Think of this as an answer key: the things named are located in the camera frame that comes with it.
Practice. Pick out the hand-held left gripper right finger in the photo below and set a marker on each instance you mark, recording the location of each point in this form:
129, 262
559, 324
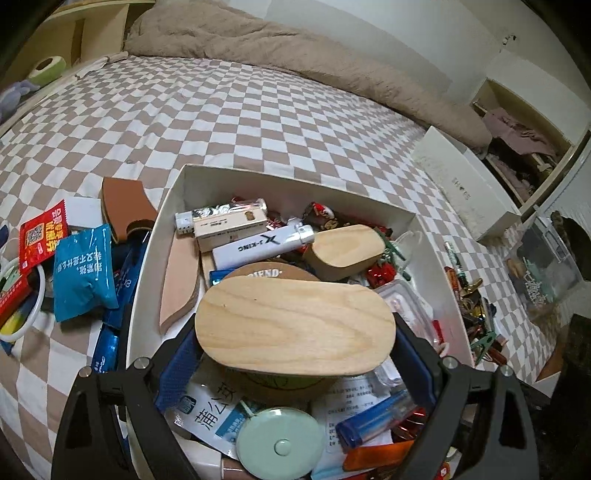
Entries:
418, 364

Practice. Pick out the closet with clothes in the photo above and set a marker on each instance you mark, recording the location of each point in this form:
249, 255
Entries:
526, 143

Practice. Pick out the long white box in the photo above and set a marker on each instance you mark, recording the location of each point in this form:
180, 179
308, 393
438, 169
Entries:
461, 184

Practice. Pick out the small oval wooden box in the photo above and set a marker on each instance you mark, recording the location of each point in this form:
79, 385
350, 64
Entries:
344, 251

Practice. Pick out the white blue sachet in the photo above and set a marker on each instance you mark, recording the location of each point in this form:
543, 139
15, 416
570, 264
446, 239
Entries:
210, 410

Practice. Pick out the translucent blue lighter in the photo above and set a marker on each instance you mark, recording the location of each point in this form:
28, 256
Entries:
374, 417

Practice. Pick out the purple plush toy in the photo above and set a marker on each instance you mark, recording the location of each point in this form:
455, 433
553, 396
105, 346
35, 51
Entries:
16, 99

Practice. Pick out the white small block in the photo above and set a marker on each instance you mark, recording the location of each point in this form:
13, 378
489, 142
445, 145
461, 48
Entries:
83, 212

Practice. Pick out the mint green tape measure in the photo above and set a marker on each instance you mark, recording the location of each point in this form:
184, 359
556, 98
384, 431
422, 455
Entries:
279, 443

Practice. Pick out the red printed packet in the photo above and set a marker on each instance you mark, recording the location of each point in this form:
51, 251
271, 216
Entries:
41, 235

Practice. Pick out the clear plastic case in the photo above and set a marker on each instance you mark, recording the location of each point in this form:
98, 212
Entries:
408, 307

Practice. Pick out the long red box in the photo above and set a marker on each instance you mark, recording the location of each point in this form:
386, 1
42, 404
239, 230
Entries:
11, 297

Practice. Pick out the beige blanket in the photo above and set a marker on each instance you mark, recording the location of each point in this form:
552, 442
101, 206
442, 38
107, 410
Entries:
277, 46

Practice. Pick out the clear plastic storage box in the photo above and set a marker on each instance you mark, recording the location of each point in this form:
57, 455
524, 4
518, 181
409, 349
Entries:
545, 267

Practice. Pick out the pile of small trinkets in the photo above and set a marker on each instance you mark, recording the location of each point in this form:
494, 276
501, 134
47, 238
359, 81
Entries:
475, 314

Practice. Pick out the checkered bed sheet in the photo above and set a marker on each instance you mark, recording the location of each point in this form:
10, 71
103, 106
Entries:
231, 124

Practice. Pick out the large oval wooden box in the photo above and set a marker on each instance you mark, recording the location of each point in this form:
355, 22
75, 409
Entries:
295, 318

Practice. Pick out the wooden headboard shelf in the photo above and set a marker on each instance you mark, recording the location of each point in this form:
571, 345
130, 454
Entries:
78, 27

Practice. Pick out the brown leather case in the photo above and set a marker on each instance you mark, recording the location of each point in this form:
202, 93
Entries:
124, 207

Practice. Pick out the blue snack packet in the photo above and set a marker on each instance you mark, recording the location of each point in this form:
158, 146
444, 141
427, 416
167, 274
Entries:
85, 277

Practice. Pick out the white cardboard container box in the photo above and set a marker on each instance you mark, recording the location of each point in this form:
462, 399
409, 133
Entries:
295, 189

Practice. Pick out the dark red snack packet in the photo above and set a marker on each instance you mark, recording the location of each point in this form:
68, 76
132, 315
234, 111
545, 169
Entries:
323, 214

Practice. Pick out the round green frog coaster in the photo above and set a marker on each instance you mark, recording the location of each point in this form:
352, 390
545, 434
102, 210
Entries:
277, 387

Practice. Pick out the cream small carton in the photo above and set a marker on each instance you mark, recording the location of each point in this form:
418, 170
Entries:
228, 230

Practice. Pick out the white paper leaflet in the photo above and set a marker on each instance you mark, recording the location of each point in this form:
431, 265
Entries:
351, 397

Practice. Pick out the orange lighter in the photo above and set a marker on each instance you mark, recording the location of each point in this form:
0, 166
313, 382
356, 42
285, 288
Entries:
378, 457

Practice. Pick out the white lighter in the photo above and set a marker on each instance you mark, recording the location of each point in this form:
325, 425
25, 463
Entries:
258, 247

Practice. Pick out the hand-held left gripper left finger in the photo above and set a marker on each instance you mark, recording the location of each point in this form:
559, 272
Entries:
178, 369

